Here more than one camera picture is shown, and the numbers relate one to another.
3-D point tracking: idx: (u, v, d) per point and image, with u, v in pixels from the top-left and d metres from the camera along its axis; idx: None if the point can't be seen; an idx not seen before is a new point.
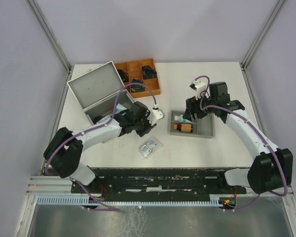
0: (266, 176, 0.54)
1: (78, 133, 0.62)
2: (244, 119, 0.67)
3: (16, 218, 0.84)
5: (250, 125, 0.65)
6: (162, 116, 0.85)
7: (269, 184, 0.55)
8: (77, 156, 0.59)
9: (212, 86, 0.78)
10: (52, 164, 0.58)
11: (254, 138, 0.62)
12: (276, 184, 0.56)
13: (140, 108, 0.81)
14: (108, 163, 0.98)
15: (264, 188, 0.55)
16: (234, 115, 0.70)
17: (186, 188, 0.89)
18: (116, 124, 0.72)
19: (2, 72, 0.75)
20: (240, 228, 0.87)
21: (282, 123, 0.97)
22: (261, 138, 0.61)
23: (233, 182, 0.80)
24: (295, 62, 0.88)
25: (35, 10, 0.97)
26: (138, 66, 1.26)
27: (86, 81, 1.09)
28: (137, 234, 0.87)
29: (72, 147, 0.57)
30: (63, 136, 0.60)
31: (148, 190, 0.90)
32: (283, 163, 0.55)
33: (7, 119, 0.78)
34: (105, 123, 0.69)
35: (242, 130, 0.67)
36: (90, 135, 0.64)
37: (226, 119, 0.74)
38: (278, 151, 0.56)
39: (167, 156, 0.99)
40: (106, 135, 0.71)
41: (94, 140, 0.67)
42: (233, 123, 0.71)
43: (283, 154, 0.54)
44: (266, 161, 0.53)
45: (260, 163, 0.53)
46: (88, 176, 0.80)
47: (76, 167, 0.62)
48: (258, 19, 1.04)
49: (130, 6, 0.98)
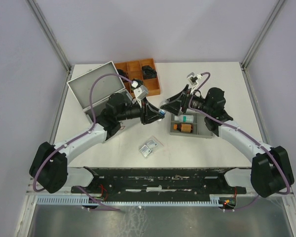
0: (268, 177, 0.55)
1: (60, 146, 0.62)
2: (234, 128, 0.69)
3: (16, 218, 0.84)
5: (242, 133, 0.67)
6: (143, 92, 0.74)
7: (273, 185, 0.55)
8: (64, 170, 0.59)
9: (213, 99, 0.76)
10: (39, 180, 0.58)
11: (247, 141, 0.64)
12: (281, 185, 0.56)
13: (114, 107, 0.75)
14: (108, 163, 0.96)
15: (269, 190, 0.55)
16: (224, 126, 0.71)
17: (186, 188, 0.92)
18: (101, 128, 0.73)
19: (2, 72, 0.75)
20: (240, 228, 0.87)
21: (282, 123, 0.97)
22: (254, 141, 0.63)
23: (233, 183, 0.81)
24: (295, 62, 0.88)
25: (35, 10, 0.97)
26: (138, 66, 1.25)
27: (86, 81, 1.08)
28: (137, 234, 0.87)
29: (57, 162, 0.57)
30: (45, 151, 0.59)
31: (148, 190, 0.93)
32: (280, 161, 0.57)
33: (7, 118, 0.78)
34: (89, 130, 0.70)
35: (235, 138, 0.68)
36: (73, 146, 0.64)
37: (218, 131, 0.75)
38: (273, 151, 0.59)
39: (167, 156, 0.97)
40: (92, 141, 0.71)
41: (80, 149, 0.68)
42: (225, 134, 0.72)
43: (278, 152, 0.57)
44: (264, 161, 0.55)
45: (258, 164, 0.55)
46: (83, 179, 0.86)
47: (64, 179, 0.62)
48: (257, 19, 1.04)
49: (130, 6, 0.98)
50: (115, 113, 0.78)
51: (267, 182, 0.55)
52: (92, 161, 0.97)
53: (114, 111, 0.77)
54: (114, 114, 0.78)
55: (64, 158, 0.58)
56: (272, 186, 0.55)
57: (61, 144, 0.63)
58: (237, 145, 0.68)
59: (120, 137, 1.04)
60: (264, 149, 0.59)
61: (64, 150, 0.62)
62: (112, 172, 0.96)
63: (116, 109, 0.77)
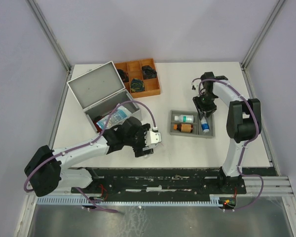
0: (238, 120, 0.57)
1: (58, 153, 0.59)
2: (225, 84, 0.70)
3: (15, 218, 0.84)
5: (230, 87, 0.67)
6: (158, 140, 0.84)
7: (243, 128, 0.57)
8: (57, 177, 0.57)
9: (203, 75, 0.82)
10: (31, 182, 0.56)
11: (231, 94, 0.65)
12: (249, 131, 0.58)
13: (131, 126, 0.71)
14: (108, 163, 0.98)
15: (238, 134, 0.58)
16: (218, 82, 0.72)
17: (186, 188, 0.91)
18: (104, 141, 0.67)
19: (3, 72, 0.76)
20: (240, 229, 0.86)
21: (281, 123, 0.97)
22: (236, 93, 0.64)
23: (230, 173, 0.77)
24: (295, 62, 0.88)
25: (35, 10, 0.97)
26: (138, 66, 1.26)
27: (86, 81, 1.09)
28: (137, 234, 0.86)
29: (51, 170, 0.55)
30: (43, 155, 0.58)
31: (148, 190, 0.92)
32: (253, 109, 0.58)
33: (7, 119, 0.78)
34: (91, 141, 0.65)
35: (223, 92, 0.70)
36: (71, 155, 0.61)
37: (213, 89, 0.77)
38: (249, 101, 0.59)
39: (167, 156, 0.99)
40: (92, 153, 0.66)
41: (80, 158, 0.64)
42: (218, 91, 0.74)
43: (253, 102, 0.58)
44: (238, 105, 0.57)
45: (233, 106, 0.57)
46: (84, 180, 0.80)
47: (55, 186, 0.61)
48: (257, 19, 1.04)
49: (130, 6, 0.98)
50: (126, 133, 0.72)
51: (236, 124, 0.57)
52: (93, 161, 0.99)
53: (126, 130, 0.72)
54: (125, 134, 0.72)
55: (58, 166, 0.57)
56: (241, 129, 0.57)
57: (60, 150, 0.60)
58: (225, 98, 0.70)
59: None
60: (242, 98, 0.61)
61: (61, 158, 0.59)
62: (111, 173, 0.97)
63: (129, 130, 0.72)
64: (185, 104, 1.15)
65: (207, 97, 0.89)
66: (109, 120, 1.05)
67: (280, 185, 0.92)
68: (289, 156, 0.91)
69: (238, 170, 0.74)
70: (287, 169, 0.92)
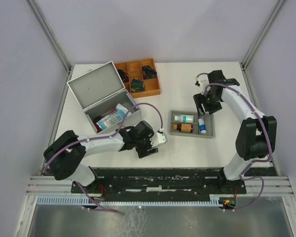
0: (251, 140, 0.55)
1: (83, 138, 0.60)
2: (237, 92, 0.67)
3: (15, 218, 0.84)
5: (242, 98, 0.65)
6: (164, 141, 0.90)
7: (255, 148, 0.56)
8: (78, 162, 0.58)
9: (212, 76, 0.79)
10: (50, 164, 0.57)
11: (243, 106, 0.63)
12: (262, 150, 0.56)
13: (145, 128, 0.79)
14: (108, 164, 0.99)
15: (248, 152, 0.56)
16: (228, 89, 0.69)
17: (186, 188, 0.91)
18: (120, 138, 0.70)
19: (2, 72, 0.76)
20: (240, 229, 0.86)
21: (280, 123, 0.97)
22: (250, 106, 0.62)
23: (232, 177, 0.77)
24: (295, 62, 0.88)
25: (35, 10, 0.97)
26: (138, 66, 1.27)
27: (87, 81, 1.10)
28: (137, 234, 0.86)
29: (75, 153, 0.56)
30: (67, 139, 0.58)
31: (148, 190, 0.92)
32: (267, 129, 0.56)
33: (7, 119, 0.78)
34: (110, 135, 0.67)
35: (234, 102, 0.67)
36: (94, 143, 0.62)
37: (222, 95, 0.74)
38: (264, 119, 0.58)
39: (167, 157, 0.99)
40: (107, 147, 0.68)
41: (95, 150, 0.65)
42: (227, 98, 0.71)
43: (269, 121, 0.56)
44: (251, 125, 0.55)
45: (245, 126, 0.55)
46: (87, 178, 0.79)
47: (73, 171, 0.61)
48: (257, 19, 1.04)
49: (130, 6, 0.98)
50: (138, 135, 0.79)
51: (248, 144, 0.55)
52: (94, 161, 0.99)
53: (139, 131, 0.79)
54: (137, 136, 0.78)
55: (83, 150, 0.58)
56: (253, 148, 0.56)
57: (85, 137, 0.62)
58: (235, 109, 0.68)
59: None
60: (257, 115, 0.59)
61: (85, 144, 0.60)
62: (111, 173, 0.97)
63: (141, 132, 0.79)
64: (185, 103, 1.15)
65: (214, 98, 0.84)
66: (109, 120, 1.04)
67: (280, 185, 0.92)
68: (289, 156, 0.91)
69: (240, 176, 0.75)
70: (287, 169, 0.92)
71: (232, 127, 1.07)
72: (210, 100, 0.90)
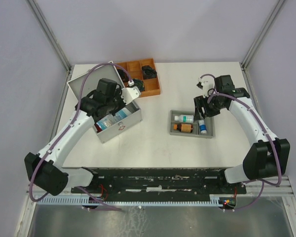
0: (259, 163, 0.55)
1: (45, 153, 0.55)
2: (247, 107, 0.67)
3: (16, 218, 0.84)
5: (252, 113, 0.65)
6: (138, 96, 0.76)
7: (263, 172, 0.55)
8: (59, 175, 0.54)
9: (218, 82, 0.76)
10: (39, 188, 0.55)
11: (254, 126, 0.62)
12: (270, 173, 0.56)
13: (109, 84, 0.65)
14: (108, 163, 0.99)
15: (257, 175, 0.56)
16: (237, 102, 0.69)
17: (186, 188, 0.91)
18: (84, 115, 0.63)
19: (3, 72, 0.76)
20: (240, 229, 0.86)
21: (280, 123, 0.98)
22: (261, 126, 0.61)
23: (232, 181, 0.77)
24: (295, 62, 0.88)
25: (35, 10, 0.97)
26: (138, 66, 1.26)
27: (86, 81, 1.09)
28: (137, 234, 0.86)
29: (47, 171, 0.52)
30: (32, 162, 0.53)
31: (148, 190, 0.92)
32: (279, 152, 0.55)
33: (7, 118, 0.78)
34: (70, 123, 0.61)
35: (243, 118, 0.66)
36: (59, 148, 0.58)
37: (230, 106, 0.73)
38: (276, 142, 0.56)
39: (167, 156, 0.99)
40: (78, 134, 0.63)
41: (69, 147, 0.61)
42: (235, 111, 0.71)
43: (281, 143, 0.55)
44: (262, 148, 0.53)
45: (256, 149, 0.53)
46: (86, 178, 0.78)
47: (65, 180, 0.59)
48: (257, 19, 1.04)
49: (130, 6, 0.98)
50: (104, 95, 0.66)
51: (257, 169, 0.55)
52: (94, 161, 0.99)
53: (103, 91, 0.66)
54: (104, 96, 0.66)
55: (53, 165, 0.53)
56: (261, 172, 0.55)
57: (46, 149, 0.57)
58: (243, 125, 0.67)
59: (120, 137, 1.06)
60: (269, 137, 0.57)
61: (51, 157, 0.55)
62: (111, 173, 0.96)
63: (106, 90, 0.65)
64: (185, 104, 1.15)
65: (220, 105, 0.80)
66: (109, 120, 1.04)
67: (280, 185, 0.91)
68: (289, 156, 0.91)
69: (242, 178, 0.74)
70: (288, 169, 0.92)
71: (232, 127, 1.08)
72: (214, 105, 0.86)
